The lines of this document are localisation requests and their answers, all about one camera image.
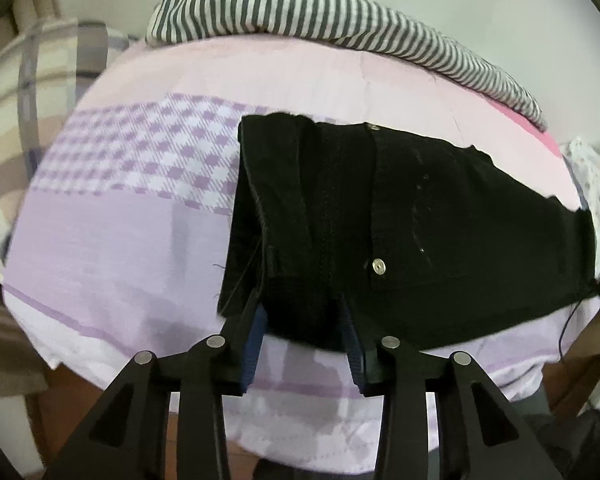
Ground pink purple checkered bed sheet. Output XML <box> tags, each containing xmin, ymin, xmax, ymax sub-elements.
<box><xmin>2</xmin><ymin>37</ymin><xmax>600</xmax><ymax>473</ymax></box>

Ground plaid pillow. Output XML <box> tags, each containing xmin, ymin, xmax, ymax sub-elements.
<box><xmin>0</xmin><ymin>17</ymin><xmax>141</xmax><ymax>271</ymax></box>

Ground white floral cloth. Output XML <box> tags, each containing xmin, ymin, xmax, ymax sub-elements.
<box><xmin>562</xmin><ymin>137</ymin><xmax>600</xmax><ymax>281</ymax></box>

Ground beige brown curtain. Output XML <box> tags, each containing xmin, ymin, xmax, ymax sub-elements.
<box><xmin>0</xmin><ymin>0</ymin><xmax>63</xmax><ymax>401</ymax></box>

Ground grey white striped blanket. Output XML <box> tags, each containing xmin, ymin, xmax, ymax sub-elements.
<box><xmin>145</xmin><ymin>0</ymin><xmax>550</xmax><ymax>133</ymax></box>

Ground black cable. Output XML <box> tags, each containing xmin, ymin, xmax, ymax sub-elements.
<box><xmin>555</xmin><ymin>297</ymin><xmax>600</xmax><ymax>363</ymax></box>

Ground dark cloth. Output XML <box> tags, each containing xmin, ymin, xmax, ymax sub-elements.
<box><xmin>525</xmin><ymin>390</ymin><xmax>600</xmax><ymax>480</ymax></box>

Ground black pants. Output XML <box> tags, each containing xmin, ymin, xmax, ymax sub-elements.
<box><xmin>216</xmin><ymin>112</ymin><xmax>600</xmax><ymax>353</ymax></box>

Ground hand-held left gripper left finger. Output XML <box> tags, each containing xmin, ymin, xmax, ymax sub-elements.
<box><xmin>42</xmin><ymin>287</ymin><xmax>269</xmax><ymax>480</ymax></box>

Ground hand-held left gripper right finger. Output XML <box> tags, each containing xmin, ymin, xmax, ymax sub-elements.
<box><xmin>337</xmin><ymin>295</ymin><xmax>566</xmax><ymax>480</ymax></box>

